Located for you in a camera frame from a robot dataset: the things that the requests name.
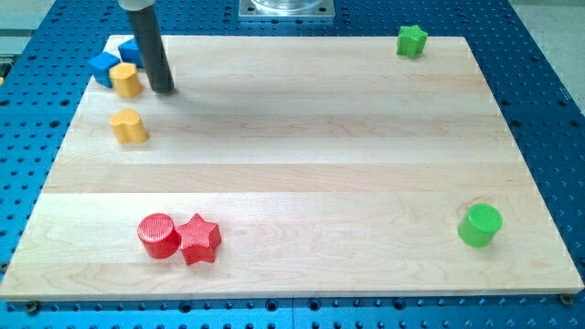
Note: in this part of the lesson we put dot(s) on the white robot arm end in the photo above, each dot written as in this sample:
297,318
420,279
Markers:
135,5

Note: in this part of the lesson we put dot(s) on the light wooden board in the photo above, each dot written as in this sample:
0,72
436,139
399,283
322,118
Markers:
332,166

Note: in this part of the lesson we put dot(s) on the red star block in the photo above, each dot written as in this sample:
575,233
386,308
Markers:
199,240

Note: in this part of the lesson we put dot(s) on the red cylinder block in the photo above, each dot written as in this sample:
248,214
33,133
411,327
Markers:
158,235

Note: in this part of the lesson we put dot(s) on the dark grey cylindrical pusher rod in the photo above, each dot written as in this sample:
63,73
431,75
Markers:
150,44

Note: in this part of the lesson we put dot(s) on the yellow heart block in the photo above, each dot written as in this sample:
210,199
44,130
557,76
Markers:
128,127

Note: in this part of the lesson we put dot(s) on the green star block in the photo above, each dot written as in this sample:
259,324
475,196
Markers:
411,41

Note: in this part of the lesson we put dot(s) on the yellow pentagon block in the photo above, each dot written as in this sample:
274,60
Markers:
124,78

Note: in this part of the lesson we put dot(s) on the green cylinder block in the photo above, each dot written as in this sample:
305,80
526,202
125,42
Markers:
479,225

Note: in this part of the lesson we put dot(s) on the blue block behind rod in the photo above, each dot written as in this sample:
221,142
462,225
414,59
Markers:
130,53

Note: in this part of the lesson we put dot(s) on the blue cube block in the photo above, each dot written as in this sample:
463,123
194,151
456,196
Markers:
100,68

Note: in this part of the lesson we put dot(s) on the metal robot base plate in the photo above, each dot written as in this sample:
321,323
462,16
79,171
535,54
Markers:
286,8

